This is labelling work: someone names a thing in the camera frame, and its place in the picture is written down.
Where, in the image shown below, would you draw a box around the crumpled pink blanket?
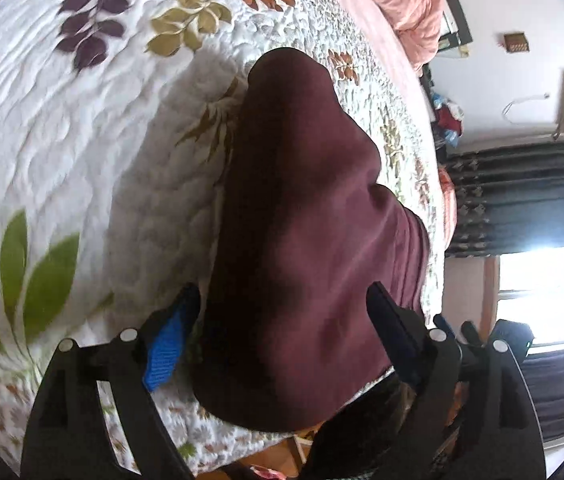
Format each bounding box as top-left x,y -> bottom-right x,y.
337,0 -> 445,71

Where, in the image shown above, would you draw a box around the orange cloth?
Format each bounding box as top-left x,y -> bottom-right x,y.
436,166 -> 458,233

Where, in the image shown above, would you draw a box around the dark patterned curtain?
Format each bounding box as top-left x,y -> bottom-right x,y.
444,137 -> 564,261

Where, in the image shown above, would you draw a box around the pink bed sheet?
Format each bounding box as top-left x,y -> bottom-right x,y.
302,0 -> 442,161

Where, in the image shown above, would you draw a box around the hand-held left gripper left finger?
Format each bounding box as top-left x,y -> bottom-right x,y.
21,282 -> 201,480

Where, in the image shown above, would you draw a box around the white cable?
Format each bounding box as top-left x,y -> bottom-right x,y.
506,92 -> 551,124

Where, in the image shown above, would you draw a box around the dark headboard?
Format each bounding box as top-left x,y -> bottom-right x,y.
432,0 -> 475,58

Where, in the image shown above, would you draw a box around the brown wall box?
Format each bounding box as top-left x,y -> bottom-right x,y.
504,32 -> 530,54

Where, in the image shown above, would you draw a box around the white floral quilt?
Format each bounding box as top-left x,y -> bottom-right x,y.
0,0 -> 445,476

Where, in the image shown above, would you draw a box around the maroon pants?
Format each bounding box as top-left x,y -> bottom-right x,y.
189,47 -> 431,433

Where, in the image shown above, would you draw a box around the pile of colourful clothes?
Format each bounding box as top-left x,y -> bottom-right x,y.
430,91 -> 463,148

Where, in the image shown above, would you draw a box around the window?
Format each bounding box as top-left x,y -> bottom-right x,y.
496,245 -> 564,347

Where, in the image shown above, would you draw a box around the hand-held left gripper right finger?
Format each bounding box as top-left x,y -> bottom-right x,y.
366,282 -> 547,480

